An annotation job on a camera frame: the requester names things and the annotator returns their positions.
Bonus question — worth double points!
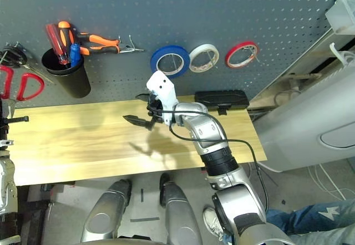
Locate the translucent plastic bin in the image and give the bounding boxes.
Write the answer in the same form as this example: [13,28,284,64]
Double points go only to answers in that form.
[324,0,355,34]

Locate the black plastic tool case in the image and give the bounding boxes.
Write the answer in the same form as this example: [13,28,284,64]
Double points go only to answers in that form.
[194,89,250,116]

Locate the black plastic cup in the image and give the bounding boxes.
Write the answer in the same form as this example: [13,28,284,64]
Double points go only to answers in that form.
[41,48,92,99]

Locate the red tape roll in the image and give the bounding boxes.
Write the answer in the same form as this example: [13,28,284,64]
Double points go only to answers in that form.
[224,40,260,69]

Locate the white floor cables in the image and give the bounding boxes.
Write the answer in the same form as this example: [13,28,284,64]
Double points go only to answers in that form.
[306,164,355,202]

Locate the silver robot leg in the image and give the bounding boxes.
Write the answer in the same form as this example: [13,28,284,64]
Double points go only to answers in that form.
[159,172,204,245]
[80,178,133,243]

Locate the red handled scissors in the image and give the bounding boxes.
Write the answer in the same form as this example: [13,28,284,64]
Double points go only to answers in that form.
[0,64,46,118]

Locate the large grey machine housing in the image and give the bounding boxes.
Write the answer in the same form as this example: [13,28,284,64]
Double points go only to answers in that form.
[251,64,355,173]

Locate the dark grey pegboard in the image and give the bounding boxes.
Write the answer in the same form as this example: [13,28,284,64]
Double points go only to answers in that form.
[0,0,355,110]

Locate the white sneaker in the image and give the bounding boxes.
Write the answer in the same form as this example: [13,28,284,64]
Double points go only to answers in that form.
[202,207,226,242]

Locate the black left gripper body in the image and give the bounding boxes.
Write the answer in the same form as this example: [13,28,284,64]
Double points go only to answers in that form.
[0,122,9,142]

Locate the white plastic hook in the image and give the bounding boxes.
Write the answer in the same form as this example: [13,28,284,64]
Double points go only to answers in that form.
[329,42,355,66]

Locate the silver robot left leg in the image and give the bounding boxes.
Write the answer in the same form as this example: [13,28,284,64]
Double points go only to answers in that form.
[80,178,133,243]

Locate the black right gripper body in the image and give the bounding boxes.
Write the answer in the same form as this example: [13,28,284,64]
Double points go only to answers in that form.
[148,93,165,124]

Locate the white tape roll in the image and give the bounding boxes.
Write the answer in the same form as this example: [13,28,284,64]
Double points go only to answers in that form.
[188,43,220,74]

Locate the black handled scissors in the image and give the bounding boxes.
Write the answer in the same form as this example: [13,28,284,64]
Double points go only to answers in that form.
[0,42,55,85]

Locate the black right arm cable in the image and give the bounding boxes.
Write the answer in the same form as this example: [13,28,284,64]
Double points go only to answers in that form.
[146,109,270,213]

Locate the silver robot right leg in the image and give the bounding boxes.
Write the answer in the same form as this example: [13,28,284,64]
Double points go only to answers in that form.
[159,172,204,245]

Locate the orange black needle-nose pliers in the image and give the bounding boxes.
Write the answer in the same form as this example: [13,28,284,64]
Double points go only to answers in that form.
[74,31,145,55]

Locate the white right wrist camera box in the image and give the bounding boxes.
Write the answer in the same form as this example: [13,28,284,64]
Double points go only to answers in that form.
[146,70,180,126]

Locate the small blue screwdriver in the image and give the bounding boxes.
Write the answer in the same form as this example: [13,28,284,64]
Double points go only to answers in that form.
[69,43,82,69]

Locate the blue tape roll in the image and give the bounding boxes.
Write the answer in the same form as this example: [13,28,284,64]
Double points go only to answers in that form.
[150,44,191,79]

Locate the orange black handled screwdriver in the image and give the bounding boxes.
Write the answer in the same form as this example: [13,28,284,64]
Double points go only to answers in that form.
[58,21,76,63]

